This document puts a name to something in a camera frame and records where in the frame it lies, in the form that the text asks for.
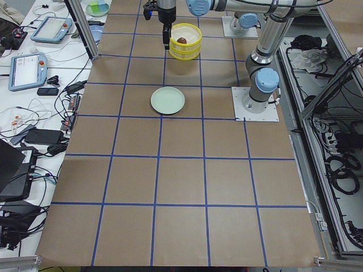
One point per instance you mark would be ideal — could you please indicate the blue plate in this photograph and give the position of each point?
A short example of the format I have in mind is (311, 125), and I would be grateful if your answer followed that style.
(96, 31)

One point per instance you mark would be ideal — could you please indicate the white cloth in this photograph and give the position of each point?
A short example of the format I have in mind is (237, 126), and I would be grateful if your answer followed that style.
(310, 60)

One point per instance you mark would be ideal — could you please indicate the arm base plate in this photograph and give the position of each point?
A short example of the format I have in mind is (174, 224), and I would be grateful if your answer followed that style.
(246, 109)
(233, 30)

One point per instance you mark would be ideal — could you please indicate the teach pendant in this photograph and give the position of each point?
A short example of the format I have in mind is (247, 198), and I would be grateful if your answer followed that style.
(52, 30)
(27, 71)

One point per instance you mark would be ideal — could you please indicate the black phone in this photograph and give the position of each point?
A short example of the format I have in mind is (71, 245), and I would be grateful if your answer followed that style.
(48, 91)

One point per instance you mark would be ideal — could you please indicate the light green plate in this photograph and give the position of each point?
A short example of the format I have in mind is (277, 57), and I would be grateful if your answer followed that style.
(167, 100)

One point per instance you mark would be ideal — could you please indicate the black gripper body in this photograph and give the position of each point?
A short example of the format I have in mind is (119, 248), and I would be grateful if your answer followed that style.
(165, 16)

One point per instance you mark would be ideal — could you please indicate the teach pendant far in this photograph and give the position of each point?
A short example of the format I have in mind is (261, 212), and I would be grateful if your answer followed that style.
(52, 30)

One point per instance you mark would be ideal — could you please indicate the brown bun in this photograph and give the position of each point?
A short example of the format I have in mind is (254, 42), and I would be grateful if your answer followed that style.
(182, 40)

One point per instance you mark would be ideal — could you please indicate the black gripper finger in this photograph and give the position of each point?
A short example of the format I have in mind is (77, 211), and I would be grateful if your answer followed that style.
(166, 34)

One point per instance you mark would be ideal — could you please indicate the black laptop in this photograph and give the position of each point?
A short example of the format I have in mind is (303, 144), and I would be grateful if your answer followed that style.
(17, 166)

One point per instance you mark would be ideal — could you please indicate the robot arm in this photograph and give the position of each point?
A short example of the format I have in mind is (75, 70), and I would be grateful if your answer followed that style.
(279, 18)
(244, 21)

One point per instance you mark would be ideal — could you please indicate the teach pendant near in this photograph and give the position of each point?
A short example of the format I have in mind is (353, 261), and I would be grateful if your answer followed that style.
(27, 71)

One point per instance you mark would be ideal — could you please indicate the aluminium frame post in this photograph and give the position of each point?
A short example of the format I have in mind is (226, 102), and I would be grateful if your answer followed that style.
(81, 23)

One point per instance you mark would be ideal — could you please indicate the yellow steamer basket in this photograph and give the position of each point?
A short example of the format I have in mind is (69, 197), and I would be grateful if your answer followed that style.
(184, 55)
(190, 32)

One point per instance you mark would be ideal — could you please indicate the clear bowl with blocks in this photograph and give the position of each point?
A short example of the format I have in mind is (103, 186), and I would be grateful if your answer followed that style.
(97, 8)

